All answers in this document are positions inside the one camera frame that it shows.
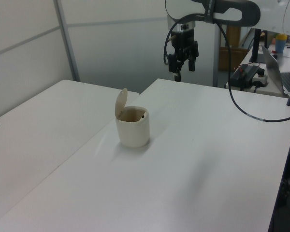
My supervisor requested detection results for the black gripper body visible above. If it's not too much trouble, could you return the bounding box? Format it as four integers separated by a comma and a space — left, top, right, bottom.
171, 28, 196, 59

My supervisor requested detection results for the beige bin lid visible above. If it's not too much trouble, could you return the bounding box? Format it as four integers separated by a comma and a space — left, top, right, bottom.
114, 87, 129, 119

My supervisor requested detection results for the small white bin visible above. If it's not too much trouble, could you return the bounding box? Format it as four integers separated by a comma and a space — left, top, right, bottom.
115, 105, 151, 148

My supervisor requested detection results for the grey pillar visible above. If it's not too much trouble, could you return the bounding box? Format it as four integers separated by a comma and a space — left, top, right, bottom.
212, 23, 227, 88

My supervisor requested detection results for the brown wooden cabinet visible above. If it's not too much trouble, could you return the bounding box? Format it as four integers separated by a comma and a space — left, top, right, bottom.
219, 25, 247, 72

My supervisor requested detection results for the black power box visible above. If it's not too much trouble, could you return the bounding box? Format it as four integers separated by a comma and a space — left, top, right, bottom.
230, 64, 260, 91

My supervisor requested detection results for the black monitor stand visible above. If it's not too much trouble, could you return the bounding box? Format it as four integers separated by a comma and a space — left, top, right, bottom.
248, 28, 266, 64

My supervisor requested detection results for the white emergency stop box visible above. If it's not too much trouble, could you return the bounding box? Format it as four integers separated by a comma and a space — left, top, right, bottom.
252, 68, 269, 88

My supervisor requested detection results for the silver laptop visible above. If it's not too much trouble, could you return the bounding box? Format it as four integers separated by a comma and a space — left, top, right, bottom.
261, 44, 290, 95

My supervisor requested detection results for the blue bottle with yellow cap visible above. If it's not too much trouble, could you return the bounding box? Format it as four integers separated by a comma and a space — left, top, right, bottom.
275, 33, 288, 54

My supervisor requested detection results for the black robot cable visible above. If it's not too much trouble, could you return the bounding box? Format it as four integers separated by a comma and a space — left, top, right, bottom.
163, 13, 290, 123

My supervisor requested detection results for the grey partition post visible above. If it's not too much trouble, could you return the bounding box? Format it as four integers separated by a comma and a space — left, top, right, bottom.
54, 0, 81, 83

